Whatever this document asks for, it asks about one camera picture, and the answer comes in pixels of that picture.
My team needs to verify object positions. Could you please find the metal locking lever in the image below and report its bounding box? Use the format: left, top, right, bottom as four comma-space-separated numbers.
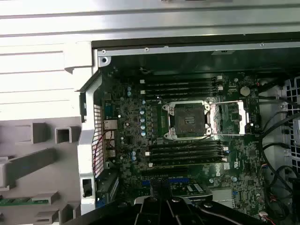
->
157, 95, 171, 105

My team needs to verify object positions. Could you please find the CPU socket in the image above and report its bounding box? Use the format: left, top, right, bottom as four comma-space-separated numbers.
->
163, 100, 213, 141

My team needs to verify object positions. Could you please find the grey parts rack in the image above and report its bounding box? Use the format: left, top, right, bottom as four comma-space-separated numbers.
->
0, 114, 83, 225

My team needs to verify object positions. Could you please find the thick black cable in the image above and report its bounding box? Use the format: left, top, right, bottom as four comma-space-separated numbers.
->
267, 164, 300, 211

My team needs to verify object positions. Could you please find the black expansion slot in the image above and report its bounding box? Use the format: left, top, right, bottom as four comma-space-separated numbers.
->
140, 168, 188, 177

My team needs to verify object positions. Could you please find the black graphics card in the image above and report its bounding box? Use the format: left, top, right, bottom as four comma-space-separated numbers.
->
152, 181, 214, 203

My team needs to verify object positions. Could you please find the metal socket cover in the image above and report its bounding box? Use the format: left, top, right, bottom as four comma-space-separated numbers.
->
208, 99, 250, 137

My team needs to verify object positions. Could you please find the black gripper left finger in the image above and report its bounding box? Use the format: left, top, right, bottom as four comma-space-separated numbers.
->
81, 180, 168, 225

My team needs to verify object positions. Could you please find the blue expansion slot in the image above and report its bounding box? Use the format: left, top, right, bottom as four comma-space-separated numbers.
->
142, 178, 189, 185

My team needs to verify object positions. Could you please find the round coin battery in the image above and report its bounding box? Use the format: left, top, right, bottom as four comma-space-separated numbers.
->
239, 84, 251, 96

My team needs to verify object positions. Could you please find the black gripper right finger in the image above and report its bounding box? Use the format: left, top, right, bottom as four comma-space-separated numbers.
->
160, 180, 269, 225

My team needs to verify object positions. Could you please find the green RAM stick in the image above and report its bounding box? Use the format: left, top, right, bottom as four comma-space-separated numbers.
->
0, 197, 33, 207

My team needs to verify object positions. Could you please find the black RAM slot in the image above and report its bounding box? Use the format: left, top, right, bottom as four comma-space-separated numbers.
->
142, 91, 222, 100
149, 157, 227, 169
149, 140, 227, 152
149, 151, 227, 163
139, 85, 225, 95
139, 75, 223, 85
145, 146, 228, 158
142, 80, 222, 90

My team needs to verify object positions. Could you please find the green motherboard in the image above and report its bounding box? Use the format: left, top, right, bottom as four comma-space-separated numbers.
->
100, 67, 267, 218

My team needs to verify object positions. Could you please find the metal drive cage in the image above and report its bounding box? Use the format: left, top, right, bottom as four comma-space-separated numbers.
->
280, 77, 300, 165

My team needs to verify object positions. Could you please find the black PC case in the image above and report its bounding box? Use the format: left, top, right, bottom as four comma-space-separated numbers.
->
63, 32, 300, 225

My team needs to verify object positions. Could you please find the silver chipset heatsink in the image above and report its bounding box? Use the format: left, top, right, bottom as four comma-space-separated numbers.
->
210, 187, 234, 203

